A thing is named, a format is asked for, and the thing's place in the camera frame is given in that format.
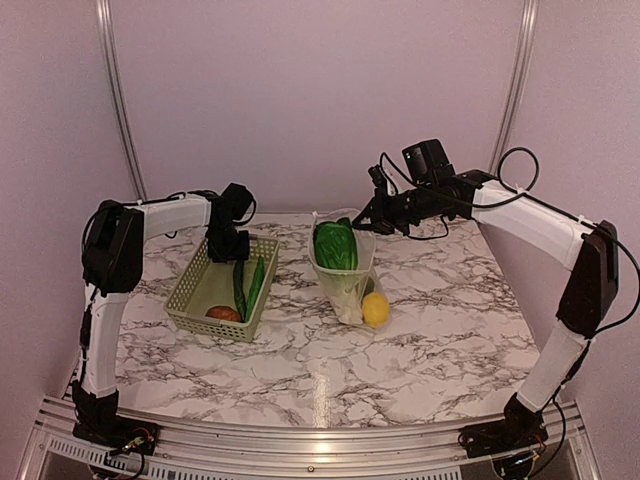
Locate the bright green pepper toy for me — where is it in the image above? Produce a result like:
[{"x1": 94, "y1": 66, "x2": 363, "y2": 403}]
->
[{"x1": 244, "y1": 256, "x2": 265, "y2": 323}]

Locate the front aluminium rail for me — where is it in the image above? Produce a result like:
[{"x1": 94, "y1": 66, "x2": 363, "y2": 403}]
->
[{"x1": 17, "y1": 398, "x2": 603, "y2": 479}]

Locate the right aluminium frame post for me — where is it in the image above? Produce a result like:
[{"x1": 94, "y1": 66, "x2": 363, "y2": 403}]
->
[{"x1": 489, "y1": 0, "x2": 540, "y2": 173}]

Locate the yellow lemon toy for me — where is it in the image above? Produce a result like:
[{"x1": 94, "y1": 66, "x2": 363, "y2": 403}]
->
[{"x1": 362, "y1": 292, "x2": 390, "y2": 328}]

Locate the brown orange round toy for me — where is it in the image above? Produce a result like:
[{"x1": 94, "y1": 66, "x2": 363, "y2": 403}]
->
[{"x1": 205, "y1": 305, "x2": 243, "y2": 323}]

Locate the dark green cucumber toy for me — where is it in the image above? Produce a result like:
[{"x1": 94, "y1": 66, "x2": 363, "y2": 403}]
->
[{"x1": 233, "y1": 260, "x2": 247, "y2": 322}]

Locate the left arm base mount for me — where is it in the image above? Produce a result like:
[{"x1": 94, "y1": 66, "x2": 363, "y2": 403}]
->
[{"x1": 72, "y1": 383, "x2": 160, "y2": 455}]

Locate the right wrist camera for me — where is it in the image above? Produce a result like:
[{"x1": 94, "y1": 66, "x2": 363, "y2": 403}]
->
[{"x1": 402, "y1": 139, "x2": 455, "y2": 185}]

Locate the aluminium frame post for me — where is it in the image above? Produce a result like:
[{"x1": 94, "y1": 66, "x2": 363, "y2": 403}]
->
[
  {"x1": 489, "y1": 0, "x2": 540, "y2": 173},
  {"x1": 96, "y1": 0, "x2": 148, "y2": 200}
]

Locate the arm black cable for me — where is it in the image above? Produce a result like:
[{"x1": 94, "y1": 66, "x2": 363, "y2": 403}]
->
[
  {"x1": 379, "y1": 146, "x2": 640, "y2": 334},
  {"x1": 164, "y1": 188, "x2": 221, "y2": 240}
]

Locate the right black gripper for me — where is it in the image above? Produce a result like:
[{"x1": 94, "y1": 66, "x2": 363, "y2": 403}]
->
[{"x1": 352, "y1": 182, "x2": 442, "y2": 235}]

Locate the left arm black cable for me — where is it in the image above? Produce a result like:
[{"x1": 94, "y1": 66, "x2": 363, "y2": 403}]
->
[{"x1": 164, "y1": 188, "x2": 221, "y2": 240}]

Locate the green perforated plastic basket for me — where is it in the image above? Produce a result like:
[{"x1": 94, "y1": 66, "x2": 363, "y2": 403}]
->
[{"x1": 164, "y1": 234, "x2": 280, "y2": 343}]

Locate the left aluminium frame post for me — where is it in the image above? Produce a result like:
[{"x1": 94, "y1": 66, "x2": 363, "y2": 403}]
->
[{"x1": 96, "y1": 0, "x2": 148, "y2": 200}]

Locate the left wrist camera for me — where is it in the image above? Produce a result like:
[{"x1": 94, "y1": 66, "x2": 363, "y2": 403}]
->
[{"x1": 221, "y1": 183, "x2": 257, "y2": 226}]

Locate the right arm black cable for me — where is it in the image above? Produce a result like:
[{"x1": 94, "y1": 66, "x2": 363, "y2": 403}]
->
[{"x1": 379, "y1": 146, "x2": 640, "y2": 334}]

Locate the green bok choy toy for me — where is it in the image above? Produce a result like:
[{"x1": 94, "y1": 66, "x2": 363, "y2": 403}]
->
[{"x1": 313, "y1": 217, "x2": 364, "y2": 324}]

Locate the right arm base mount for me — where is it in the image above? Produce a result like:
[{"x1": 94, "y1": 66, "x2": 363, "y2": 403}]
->
[{"x1": 458, "y1": 394, "x2": 548, "y2": 458}]

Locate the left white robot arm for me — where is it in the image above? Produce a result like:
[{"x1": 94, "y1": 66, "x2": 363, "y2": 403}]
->
[{"x1": 72, "y1": 183, "x2": 257, "y2": 445}]

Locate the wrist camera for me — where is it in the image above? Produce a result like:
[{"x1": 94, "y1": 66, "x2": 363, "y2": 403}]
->
[
  {"x1": 221, "y1": 183, "x2": 257, "y2": 226},
  {"x1": 402, "y1": 139, "x2": 455, "y2": 185}
]

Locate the clear zip top bag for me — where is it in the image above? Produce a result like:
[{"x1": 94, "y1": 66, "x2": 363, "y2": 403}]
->
[{"x1": 308, "y1": 209, "x2": 391, "y2": 329}]

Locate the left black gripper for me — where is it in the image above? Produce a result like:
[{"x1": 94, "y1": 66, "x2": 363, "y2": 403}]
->
[{"x1": 207, "y1": 222, "x2": 249, "y2": 262}]

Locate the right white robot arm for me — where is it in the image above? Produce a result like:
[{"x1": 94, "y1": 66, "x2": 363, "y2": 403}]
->
[{"x1": 356, "y1": 166, "x2": 622, "y2": 412}]

